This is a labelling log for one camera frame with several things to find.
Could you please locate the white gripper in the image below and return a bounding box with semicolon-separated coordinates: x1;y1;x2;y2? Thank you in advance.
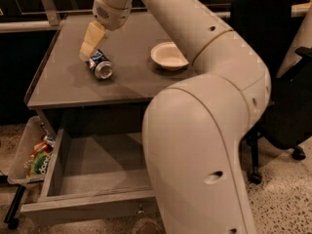
79;0;133;61

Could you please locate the blue pepsi can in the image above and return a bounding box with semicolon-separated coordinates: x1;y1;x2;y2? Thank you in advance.
86;49;113;80

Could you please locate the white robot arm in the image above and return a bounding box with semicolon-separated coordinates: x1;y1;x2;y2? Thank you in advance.
80;0;271;234

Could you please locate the grey cabinet with top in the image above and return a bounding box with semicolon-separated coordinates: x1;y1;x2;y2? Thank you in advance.
26;12;196;122

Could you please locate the open grey top drawer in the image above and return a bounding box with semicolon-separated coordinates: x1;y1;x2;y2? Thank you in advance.
20;129;158;225

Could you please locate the small metal drawer knob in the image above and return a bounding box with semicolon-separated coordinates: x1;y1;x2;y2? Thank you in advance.
136;204;145;215

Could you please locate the white paper bowl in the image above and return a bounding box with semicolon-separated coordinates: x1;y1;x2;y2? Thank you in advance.
150;42;189;71

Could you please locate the orange snack bag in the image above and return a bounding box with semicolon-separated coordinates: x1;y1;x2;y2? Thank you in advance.
31;142;53;158

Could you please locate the green snack bag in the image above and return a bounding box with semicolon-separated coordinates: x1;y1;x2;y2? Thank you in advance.
29;151;51;176

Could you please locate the clear plastic snack bin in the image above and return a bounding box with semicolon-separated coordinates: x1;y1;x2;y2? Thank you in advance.
8;116;56;185

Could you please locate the black office chair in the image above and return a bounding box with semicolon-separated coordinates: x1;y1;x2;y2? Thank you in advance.
230;0;312;184

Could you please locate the black cart leg with caster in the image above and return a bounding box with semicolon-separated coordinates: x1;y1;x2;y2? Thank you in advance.
4;185;25;230

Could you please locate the grey metal rail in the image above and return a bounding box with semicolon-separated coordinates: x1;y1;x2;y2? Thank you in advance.
0;0;311;33

